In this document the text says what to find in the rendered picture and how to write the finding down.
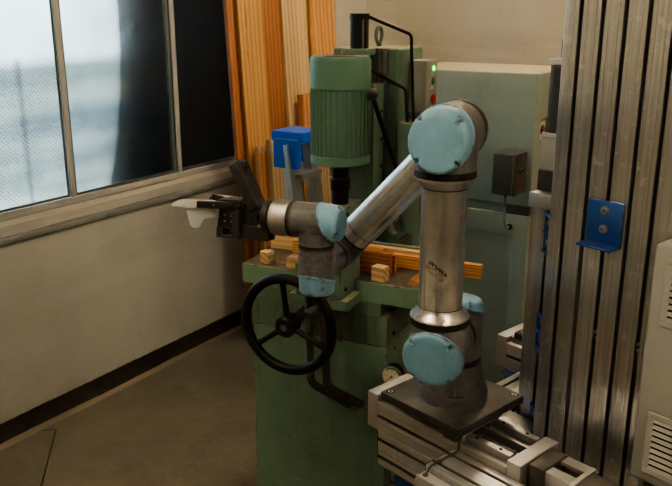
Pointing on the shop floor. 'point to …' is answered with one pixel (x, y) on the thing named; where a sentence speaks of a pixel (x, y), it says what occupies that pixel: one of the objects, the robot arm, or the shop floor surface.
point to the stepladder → (290, 148)
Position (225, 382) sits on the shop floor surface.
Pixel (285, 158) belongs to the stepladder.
